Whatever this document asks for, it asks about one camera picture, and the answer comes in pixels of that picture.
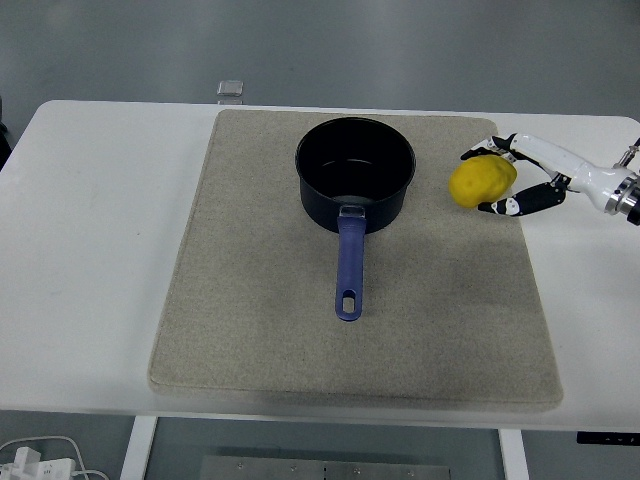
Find grey metal plate with screws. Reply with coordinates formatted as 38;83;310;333
199;455;454;480

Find white cable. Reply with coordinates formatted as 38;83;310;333
0;435;109;480

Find white table leg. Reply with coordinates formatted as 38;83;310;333
496;428;531;480
119;415;160;480

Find black table control panel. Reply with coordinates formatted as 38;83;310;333
576;431;640;445

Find dark blue pot with handle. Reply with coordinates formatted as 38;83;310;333
295;116;418;323

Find black object at table side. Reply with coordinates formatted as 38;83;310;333
0;93;13;170

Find white power strip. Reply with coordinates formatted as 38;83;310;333
0;446;77;480

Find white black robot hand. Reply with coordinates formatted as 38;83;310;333
460;131;627;218

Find beige fabric mat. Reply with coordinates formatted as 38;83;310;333
147;108;565;413

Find yellow potato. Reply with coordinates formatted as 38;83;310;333
447;154;518;209

